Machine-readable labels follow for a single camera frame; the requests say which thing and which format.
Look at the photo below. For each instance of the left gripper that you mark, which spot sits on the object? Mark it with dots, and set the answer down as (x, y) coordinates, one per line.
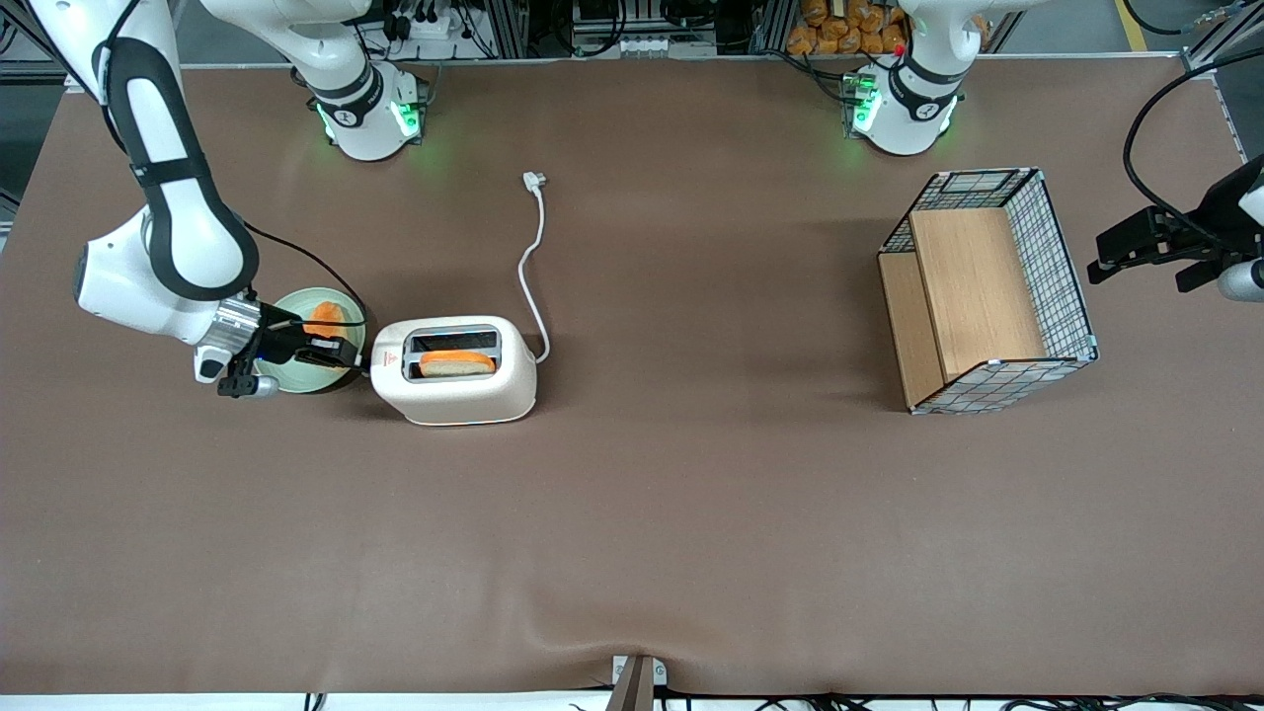
(1188, 237)

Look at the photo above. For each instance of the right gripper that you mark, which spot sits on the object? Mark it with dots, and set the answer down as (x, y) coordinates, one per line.
(278, 342)

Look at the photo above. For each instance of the white two-slot toaster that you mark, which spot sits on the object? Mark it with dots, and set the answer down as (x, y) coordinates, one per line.
(464, 395)

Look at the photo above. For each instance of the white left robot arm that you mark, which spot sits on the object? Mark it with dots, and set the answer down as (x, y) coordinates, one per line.
(908, 118)

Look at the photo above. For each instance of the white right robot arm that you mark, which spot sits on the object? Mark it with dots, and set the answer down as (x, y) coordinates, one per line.
(183, 237)

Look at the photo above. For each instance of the orange triangular pastry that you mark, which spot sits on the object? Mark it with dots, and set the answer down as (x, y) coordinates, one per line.
(326, 318)

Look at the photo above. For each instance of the green round plate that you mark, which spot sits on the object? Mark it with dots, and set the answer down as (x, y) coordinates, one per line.
(296, 381)

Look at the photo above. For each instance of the bread slice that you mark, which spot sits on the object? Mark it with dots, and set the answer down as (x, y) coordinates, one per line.
(456, 364)

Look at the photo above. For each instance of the white power strip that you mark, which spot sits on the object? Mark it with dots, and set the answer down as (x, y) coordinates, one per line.
(434, 25)

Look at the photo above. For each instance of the brown table mat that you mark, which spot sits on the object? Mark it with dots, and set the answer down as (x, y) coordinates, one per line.
(691, 543)

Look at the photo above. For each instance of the pile of orange pastries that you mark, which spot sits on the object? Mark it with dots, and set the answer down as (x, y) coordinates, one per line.
(839, 25)

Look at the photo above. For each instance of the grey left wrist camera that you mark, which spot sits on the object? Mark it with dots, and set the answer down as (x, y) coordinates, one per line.
(1244, 281)

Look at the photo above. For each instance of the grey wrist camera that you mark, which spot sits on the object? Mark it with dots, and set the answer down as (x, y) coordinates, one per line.
(259, 387)
(1244, 281)

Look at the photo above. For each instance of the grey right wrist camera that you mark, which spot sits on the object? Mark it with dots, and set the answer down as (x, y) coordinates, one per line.
(259, 387)

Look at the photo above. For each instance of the metal table edge bracket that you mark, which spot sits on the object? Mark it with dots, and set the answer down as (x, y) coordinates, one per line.
(637, 681)

